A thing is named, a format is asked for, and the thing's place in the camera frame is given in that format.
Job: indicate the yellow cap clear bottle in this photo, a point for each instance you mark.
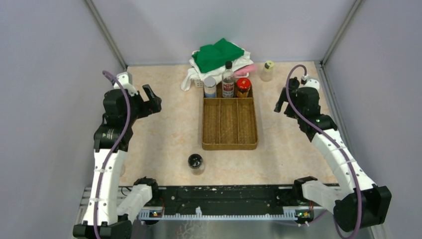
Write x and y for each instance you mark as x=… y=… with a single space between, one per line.
x=266 y=73

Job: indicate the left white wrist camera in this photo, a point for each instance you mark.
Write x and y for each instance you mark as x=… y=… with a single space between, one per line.
x=125 y=79

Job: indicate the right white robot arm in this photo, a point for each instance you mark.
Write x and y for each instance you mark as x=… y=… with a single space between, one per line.
x=359 y=201

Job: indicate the green folded cloth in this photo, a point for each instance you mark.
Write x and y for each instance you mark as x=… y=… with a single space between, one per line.
x=212 y=56

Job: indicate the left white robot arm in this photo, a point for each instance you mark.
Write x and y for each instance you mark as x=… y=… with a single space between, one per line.
x=105 y=218

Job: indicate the red lid chili sauce jar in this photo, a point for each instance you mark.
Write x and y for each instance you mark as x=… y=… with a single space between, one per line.
x=243 y=87

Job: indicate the silver lid spice jar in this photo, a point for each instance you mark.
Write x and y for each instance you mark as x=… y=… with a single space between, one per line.
x=209 y=87

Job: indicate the white cloth pile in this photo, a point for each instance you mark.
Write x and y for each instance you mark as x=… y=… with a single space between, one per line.
x=194 y=72

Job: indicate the black cap squeeze bottle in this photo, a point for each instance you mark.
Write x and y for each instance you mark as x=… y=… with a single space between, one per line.
x=294 y=83

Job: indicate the woven bamboo divided tray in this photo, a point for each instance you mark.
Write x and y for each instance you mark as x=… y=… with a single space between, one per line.
x=229 y=123

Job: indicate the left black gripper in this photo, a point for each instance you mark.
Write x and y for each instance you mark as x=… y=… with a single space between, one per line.
x=154 y=101

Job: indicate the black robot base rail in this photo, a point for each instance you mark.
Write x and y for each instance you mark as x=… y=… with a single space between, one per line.
x=228 y=202

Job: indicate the dark bottle red white label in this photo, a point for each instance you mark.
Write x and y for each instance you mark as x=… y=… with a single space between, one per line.
x=228 y=81

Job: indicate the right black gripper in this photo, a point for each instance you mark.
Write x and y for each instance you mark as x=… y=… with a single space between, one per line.
x=283 y=98

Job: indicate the black lid pepper shaker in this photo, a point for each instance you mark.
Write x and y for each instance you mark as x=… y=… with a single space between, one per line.
x=196 y=164

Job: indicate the pink cloth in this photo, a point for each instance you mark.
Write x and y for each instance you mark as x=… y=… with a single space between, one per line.
x=244 y=71

